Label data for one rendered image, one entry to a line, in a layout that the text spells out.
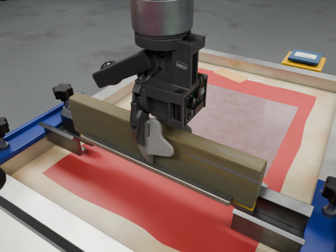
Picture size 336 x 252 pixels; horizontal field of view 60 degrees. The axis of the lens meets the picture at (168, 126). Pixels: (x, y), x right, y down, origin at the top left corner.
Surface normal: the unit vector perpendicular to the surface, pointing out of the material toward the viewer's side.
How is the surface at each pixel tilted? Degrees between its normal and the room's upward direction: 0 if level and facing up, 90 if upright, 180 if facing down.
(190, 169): 91
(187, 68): 90
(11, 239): 0
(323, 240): 0
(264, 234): 90
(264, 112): 0
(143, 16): 90
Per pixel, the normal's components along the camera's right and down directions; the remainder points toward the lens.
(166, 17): 0.25, 0.56
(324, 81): -0.52, 0.49
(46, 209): 0.00, -0.82
